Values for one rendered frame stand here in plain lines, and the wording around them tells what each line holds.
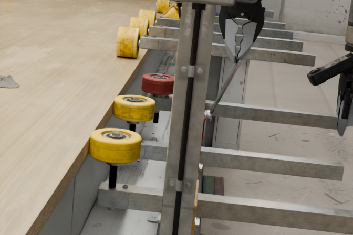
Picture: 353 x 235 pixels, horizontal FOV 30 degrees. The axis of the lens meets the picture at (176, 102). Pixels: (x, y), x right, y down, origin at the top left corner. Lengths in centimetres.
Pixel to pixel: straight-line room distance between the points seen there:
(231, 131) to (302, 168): 259
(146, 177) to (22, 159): 81
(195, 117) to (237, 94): 314
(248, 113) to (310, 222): 51
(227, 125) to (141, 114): 264
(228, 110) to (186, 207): 81
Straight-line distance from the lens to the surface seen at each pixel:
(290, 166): 130
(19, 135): 103
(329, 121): 154
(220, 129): 388
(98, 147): 101
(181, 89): 68
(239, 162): 129
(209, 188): 144
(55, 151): 96
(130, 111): 124
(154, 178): 170
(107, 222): 143
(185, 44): 68
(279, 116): 153
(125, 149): 101
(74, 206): 127
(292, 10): 1017
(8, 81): 134
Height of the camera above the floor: 120
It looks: 13 degrees down
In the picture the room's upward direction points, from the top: 6 degrees clockwise
